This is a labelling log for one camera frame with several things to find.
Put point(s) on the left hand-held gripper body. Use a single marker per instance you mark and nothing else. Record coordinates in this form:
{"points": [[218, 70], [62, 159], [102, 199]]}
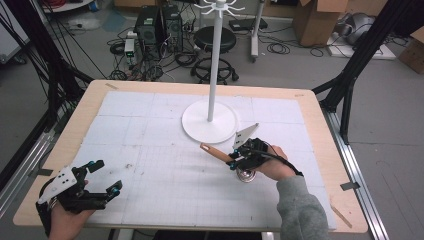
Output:
{"points": [[71, 196]]}

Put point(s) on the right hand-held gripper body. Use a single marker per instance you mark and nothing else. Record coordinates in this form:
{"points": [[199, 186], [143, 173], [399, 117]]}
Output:
{"points": [[253, 156]]}

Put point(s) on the person's right hand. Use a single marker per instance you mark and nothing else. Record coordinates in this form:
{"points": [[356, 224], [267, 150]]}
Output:
{"points": [[276, 163]]}

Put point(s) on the person's left hand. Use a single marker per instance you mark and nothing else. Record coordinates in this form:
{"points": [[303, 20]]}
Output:
{"points": [[66, 223]]}

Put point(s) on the black tape piece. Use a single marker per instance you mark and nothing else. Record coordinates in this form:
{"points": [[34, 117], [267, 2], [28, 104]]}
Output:
{"points": [[44, 172]]}

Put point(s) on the white hook stand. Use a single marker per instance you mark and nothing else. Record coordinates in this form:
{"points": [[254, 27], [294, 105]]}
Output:
{"points": [[210, 123]]}

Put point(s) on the white grid mat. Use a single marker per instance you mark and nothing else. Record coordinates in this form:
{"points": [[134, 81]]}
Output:
{"points": [[166, 186]]}

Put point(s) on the beige tape strip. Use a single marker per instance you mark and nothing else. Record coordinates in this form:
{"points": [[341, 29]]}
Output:
{"points": [[111, 86]]}

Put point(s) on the grey tape piece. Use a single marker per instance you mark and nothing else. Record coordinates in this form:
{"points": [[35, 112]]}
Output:
{"points": [[350, 186]]}

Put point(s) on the thin wooden stick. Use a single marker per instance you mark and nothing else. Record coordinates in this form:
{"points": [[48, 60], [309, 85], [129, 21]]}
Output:
{"points": [[341, 217]]}

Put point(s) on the black round stool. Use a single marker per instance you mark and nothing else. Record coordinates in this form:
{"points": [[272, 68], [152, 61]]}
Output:
{"points": [[215, 38]]}

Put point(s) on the white floor stand leg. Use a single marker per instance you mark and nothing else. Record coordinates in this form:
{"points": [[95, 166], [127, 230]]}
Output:
{"points": [[255, 33]]}

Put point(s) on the small white power box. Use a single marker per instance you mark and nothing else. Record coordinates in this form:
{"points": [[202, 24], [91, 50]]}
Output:
{"points": [[129, 47]]}

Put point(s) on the flat black device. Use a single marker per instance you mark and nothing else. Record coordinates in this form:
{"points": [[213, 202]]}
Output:
{"points": [[248, 24]]}

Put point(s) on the black computer tower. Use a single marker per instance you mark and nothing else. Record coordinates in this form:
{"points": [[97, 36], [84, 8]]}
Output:
{"points": [[172, 26], [146, 25]]}

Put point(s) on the large cardboard box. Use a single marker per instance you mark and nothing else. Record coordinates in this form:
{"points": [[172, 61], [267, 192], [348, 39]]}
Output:
{"points": [[320, 23]]}

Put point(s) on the white flat board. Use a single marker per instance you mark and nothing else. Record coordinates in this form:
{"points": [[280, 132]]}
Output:
{"points": [[366, 53]]}

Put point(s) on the grey rounded appliance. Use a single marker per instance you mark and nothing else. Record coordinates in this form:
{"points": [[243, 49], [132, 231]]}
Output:
{"points": [[358, 28]]}

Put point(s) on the small cardboard box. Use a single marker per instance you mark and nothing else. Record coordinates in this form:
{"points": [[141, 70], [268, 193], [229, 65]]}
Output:
{"points": [[413, 53]]}

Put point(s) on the aluminium rail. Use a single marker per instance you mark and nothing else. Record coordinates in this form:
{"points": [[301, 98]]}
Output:
{"points": [[23, 173], [360, 213]]}

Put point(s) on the black metal frame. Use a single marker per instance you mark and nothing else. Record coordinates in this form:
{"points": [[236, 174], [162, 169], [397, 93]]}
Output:
{"points": [[50, 66], [360, 60]]}

